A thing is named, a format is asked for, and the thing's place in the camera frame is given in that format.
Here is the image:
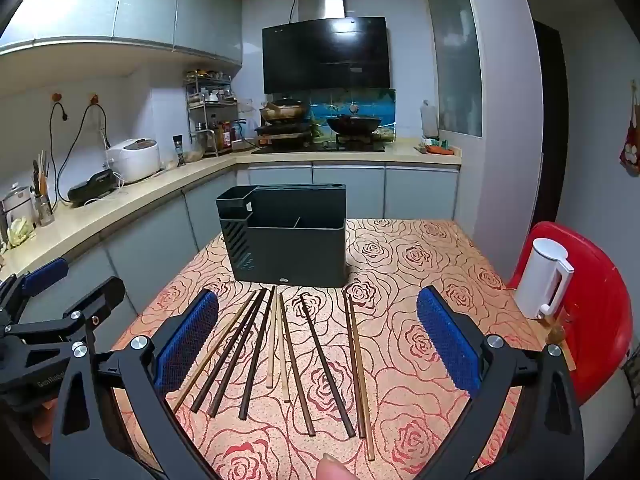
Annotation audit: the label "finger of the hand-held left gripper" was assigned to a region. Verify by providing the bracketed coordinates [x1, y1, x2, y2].
[5, 276, 126, 352]
[0, 257, 70, 321]

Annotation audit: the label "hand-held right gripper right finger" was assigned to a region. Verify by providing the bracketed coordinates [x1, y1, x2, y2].
[416, 285, 587, 480]

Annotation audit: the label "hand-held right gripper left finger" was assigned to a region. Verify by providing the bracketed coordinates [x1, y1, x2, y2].
[50, 287, 221, 480]

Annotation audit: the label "light brown wooden chopstick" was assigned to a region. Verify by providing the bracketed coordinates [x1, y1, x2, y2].
[171, 290, 258, 412]

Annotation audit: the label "pale bamboo chopstick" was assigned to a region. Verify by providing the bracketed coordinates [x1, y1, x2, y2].
[266, 286, 278, 389]
[277, 293, 291, 403]

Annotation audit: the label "reddish brown chopstick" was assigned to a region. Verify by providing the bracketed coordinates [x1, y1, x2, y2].
[342, 286, 367, 439]
[346, 299, 376, 462]

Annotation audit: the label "black utensil holder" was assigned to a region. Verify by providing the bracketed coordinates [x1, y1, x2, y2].
[216, 184, 349, 287]

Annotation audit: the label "person's right hand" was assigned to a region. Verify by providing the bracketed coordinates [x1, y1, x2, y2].
[322, 452, 362, 480]

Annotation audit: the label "napa cabbage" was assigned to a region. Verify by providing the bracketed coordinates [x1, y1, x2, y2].
[6, 217, 36, 248]

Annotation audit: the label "steel cutlery cup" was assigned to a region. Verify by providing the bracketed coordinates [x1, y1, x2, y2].
[31, 150, 55, 227]

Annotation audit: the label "steel lidded pot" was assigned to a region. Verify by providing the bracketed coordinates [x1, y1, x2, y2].
[0, 184, 36, 233]

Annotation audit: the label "rose-print tablecloth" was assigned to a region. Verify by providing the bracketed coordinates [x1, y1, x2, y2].
[107, 217, 546, 480]

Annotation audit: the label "black electric griddle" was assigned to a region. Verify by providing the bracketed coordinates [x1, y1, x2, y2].
[67, 170, 121, 207]

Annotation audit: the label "white electric kettle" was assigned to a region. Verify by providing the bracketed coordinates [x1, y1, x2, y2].
[515, 237, 574, 320]

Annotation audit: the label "beige kitchen countertop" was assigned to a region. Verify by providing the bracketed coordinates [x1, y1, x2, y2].
[0, 142, 462, 281]

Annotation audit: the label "white rice cooker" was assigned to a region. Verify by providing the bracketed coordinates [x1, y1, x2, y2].
[106, 138, 161, 183]

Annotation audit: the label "red plastic chair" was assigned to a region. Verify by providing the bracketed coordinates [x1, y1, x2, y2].
[507, 221, 633, 406]

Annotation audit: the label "metal spice rack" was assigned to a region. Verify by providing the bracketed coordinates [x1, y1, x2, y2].
[186, 69, 238, 157]

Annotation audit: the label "black induction cooker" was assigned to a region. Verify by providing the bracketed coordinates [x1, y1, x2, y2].
[255, 122, 311, 151]

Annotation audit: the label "black glass gas stove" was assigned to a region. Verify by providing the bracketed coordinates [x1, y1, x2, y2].
[251, 142, 386, 154]

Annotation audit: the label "black wok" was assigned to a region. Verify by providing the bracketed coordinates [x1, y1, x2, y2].
[327, 114, 383, 138]

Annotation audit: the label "brown cooking pot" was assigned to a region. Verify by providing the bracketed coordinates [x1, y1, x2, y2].
[260, 97, 308, 123]

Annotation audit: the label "blue picture backsplash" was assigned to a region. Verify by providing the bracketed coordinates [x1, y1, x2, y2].
[307, 89, 397, 141]

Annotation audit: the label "hanging patterned cloth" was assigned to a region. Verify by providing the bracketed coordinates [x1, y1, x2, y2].
[620, 80, 640, 177]

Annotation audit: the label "frosted glass window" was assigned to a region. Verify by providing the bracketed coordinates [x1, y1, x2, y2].
[427, 0, 483, 138]

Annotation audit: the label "black range hood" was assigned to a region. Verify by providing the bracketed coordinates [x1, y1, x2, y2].
[262, 16, 391, 95]

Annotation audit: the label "black power cable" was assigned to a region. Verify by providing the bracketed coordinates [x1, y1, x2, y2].
[49, 102, 108, 203]

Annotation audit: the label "grey wall cabinets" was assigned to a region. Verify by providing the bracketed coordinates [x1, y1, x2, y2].
[0, 0, 244, 67]

